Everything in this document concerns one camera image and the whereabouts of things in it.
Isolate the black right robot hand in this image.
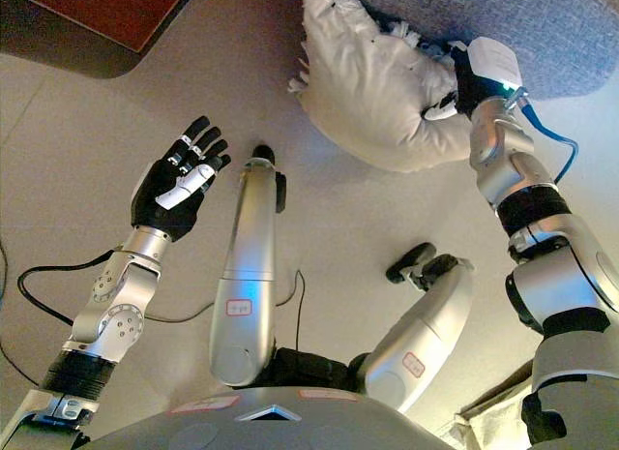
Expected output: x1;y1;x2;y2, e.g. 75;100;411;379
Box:
420;37;524;121

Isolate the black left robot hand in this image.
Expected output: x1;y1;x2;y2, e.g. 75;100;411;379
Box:
130;115;232;243

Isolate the white fringed pillow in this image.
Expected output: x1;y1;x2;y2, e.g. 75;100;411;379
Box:
288;0;473;174

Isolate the grey fabric armchair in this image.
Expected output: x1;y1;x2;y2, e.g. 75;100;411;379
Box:
333;0;619;102

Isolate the black left robot foot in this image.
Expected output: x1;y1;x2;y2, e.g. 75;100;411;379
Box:
250;143;279;166

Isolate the black robot foot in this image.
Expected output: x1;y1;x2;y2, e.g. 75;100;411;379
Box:
250;143;279;166
385;242;437;285

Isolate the silver left robot leg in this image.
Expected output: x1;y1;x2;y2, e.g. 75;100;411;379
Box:
208;157;290;388

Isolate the silver robot leg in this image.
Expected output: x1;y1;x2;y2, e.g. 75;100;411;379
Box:
208;157;290;388
350;254;475;413

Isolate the dark red wooden desk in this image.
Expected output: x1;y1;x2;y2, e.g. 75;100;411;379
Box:
0;0;202;80

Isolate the black right robot foot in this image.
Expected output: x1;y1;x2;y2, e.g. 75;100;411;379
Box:
385;242;437;285

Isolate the grey robot torso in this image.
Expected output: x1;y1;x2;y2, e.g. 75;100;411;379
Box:
89;345;458;450

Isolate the silver right robot leg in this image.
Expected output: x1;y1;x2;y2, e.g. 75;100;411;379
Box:
350;254;475;413

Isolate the blue wrist cable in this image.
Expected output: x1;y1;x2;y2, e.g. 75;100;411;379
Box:
517;92;580;186

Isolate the thin grey floor cable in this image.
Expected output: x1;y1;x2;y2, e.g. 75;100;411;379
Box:
143;268;308;357

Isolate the thick black wrist cable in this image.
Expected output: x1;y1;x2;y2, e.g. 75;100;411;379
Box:
17;249;118;326

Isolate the thin black floor cable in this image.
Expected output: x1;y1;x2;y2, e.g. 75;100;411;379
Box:
0;236;41;389

